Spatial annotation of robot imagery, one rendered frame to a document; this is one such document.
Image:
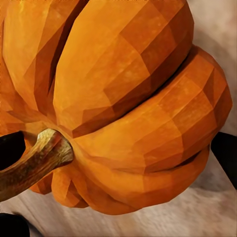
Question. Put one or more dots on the pumpkin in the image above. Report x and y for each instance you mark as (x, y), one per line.
(117, 107)

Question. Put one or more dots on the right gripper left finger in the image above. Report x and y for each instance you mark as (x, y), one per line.
(12, 147)

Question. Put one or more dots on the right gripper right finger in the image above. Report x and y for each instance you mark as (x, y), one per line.
(224, 147)

